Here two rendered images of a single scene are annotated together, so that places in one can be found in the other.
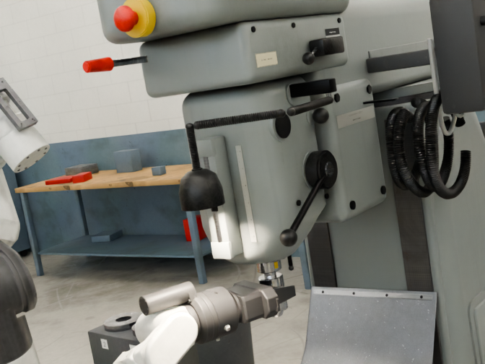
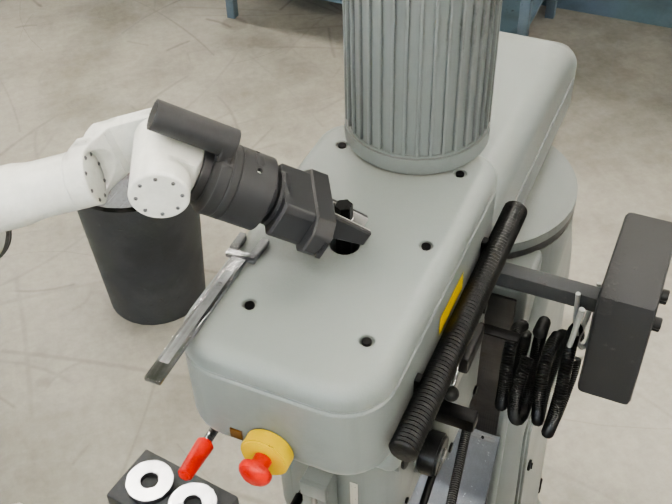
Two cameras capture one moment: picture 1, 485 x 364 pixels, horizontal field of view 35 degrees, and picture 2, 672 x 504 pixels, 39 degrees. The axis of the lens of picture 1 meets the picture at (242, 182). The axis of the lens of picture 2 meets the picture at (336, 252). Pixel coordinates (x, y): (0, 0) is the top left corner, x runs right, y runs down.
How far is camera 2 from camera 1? 1.17 m
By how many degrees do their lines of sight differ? 36
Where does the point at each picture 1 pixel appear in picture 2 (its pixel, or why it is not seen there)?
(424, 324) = (481, 464)
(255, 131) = (378, 474)
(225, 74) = not seen: hidden behind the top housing
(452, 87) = (597, 377)
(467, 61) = (625, 365)
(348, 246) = not seen: hidden behind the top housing
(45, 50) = not seen: outside the picture
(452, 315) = (510, 448)
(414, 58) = (549, 293)
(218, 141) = (331, 482)
